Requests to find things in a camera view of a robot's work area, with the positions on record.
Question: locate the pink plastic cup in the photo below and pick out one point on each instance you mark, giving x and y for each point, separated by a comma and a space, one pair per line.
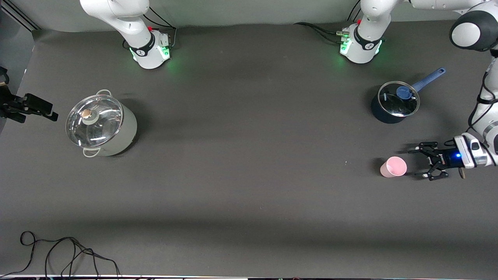
393, 167

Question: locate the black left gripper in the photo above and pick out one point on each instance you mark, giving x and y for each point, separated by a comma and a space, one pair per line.
446, 158

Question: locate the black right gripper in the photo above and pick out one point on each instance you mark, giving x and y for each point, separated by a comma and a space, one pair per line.
8, 107

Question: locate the black frame rail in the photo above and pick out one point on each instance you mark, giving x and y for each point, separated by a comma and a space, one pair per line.
23, 18

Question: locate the glass lid with blue knob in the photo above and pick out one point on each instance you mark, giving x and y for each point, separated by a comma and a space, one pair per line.
397, 102

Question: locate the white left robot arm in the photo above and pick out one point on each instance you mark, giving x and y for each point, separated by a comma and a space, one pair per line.
365, 39

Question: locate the black background stand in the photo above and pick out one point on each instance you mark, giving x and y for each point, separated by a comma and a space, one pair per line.
3, 70

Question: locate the dark grey table mat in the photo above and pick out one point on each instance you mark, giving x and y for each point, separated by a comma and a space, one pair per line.
249, 175

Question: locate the dark blue saucepan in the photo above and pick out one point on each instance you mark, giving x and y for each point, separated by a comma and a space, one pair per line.
383, 116

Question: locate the grey stock pot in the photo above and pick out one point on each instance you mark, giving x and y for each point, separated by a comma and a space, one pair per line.
124, 132

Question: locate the glass lid with wooden knob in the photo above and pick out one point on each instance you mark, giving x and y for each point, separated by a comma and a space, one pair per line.
97, 120

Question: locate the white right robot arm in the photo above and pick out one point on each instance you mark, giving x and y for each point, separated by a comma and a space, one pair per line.
140, 42

